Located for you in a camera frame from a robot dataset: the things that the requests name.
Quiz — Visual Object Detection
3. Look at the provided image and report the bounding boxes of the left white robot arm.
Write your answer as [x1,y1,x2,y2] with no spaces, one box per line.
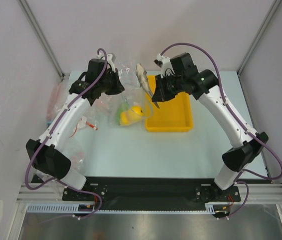
[26,53,124,200]

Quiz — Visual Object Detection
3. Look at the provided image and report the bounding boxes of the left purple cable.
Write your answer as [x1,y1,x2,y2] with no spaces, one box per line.
[24,47,109,222]

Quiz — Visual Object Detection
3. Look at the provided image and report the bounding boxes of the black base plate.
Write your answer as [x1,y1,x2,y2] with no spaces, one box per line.
[30,175,241,211]

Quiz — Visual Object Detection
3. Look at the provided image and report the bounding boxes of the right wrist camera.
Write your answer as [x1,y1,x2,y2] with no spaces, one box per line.
[154,54,174,78]

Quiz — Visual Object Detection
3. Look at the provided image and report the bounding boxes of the yellow toy lemon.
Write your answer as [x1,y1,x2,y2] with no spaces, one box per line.
[131,105,144,117]

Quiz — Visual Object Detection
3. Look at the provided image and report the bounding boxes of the white slotted cable duct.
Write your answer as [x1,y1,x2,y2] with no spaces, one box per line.
[26,203,229,215]

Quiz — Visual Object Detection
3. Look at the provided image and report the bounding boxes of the aluminium frame rail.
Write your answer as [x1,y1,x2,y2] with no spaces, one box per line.
[16,183,282,204]

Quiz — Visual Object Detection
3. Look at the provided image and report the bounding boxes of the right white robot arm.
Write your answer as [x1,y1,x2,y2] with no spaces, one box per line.
[151,52,269,201]

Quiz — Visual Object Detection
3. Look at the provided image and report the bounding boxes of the grey toy fish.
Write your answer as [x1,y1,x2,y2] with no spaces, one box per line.
[135,63,154,98]

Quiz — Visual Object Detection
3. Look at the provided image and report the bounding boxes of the clear blue-zipper bag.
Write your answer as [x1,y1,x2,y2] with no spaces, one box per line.
[97,61,158,127]

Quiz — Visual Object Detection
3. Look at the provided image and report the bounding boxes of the purple cable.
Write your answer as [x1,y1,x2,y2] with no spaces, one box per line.
[24,47,109,222]
[160,42,282,221]

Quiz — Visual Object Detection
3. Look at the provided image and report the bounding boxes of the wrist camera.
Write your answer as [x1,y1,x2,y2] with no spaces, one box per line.
[154,54,174,78]
[106,53,116,73]

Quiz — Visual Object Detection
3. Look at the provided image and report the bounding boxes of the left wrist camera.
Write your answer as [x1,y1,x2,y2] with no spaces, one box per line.
[106,53,116,73]

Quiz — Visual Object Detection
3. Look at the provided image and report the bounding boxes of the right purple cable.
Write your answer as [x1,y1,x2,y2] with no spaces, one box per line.
[160,42,282,221]

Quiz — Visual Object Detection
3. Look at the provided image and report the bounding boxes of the green toy cucumber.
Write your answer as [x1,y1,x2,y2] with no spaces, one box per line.
[114,102,129,125]

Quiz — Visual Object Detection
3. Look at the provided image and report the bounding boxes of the pile of spare zip bags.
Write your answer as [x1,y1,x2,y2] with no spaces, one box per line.
[31,81,93,191]

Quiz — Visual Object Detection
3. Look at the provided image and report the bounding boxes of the yellow toy pear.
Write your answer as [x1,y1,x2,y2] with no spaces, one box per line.
[120,109,143,126]

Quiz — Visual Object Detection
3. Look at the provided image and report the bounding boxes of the yellow plastic tray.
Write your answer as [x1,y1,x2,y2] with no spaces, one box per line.
[144,73,194,133]

